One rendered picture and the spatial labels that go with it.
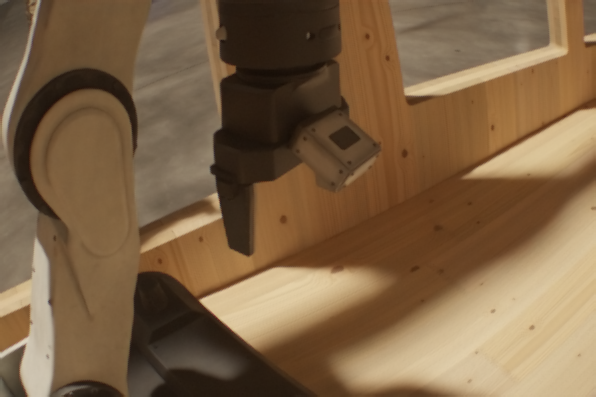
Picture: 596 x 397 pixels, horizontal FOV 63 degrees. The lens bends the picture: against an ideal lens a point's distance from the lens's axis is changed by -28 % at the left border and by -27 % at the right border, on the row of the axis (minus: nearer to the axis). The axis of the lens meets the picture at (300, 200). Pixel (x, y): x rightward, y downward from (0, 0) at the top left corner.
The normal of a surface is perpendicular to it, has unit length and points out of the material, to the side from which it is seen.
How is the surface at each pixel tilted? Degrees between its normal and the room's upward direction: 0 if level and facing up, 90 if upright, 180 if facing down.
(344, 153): 34
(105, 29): 90
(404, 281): 0
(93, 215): 90
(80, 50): 90
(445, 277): 0
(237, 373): 0
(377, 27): 90
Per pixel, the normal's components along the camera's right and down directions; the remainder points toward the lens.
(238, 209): -0.60, 0.43
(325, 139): 0.37, -0.60
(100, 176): 0.62, 0.34
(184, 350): -0.15, -0.84
